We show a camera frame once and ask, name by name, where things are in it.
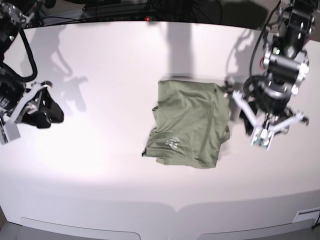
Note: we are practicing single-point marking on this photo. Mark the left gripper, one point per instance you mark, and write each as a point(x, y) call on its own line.
point(263, 102)

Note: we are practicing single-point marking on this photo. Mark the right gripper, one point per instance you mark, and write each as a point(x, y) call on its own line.
point(32, 106)

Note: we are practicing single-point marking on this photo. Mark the green T-shirt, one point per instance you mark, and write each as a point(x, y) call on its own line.
point(191, 124)

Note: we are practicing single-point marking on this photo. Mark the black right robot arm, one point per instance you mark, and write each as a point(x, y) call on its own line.
point(14, 16)

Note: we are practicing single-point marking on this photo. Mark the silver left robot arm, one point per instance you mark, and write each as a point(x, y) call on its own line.
point(285, 62)

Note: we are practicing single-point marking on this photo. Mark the black power strip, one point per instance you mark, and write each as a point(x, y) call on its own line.
point(148, 18)

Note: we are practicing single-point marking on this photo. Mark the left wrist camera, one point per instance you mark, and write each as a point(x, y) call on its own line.
point(261, 137)

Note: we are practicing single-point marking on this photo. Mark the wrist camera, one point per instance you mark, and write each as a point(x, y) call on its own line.
point(261, 137)
point(9, 133)

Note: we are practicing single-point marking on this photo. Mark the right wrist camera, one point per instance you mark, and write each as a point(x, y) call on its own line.
point(9, 133)

